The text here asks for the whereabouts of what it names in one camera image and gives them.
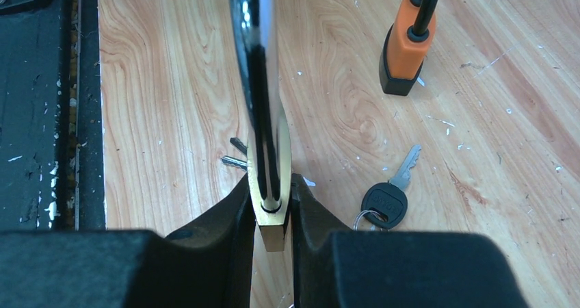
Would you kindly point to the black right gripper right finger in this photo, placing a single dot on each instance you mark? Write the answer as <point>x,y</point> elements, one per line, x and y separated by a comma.
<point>336,266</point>

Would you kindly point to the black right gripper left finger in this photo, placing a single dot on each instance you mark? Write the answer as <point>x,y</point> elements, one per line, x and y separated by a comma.
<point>205,263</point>

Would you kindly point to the black-headed key bunch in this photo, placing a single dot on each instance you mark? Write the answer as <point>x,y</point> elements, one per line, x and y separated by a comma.
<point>385,204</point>

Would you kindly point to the orange black Opel padlock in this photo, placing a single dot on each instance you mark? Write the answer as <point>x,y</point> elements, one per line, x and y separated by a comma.
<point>406,45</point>

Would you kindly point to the large brass padlock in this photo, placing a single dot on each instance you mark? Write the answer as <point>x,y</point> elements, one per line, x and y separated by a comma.
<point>269,145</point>

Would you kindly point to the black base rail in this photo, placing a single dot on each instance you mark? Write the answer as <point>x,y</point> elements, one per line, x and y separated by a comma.
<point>52,173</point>

